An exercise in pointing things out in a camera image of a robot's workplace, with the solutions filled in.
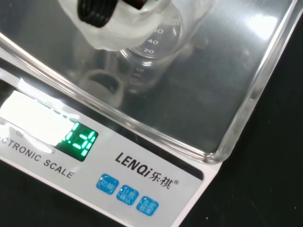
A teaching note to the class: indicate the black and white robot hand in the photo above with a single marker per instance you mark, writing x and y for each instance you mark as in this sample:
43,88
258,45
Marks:
113,26

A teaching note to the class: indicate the white electronic balance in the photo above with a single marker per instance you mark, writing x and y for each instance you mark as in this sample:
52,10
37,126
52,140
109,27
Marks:
151,113

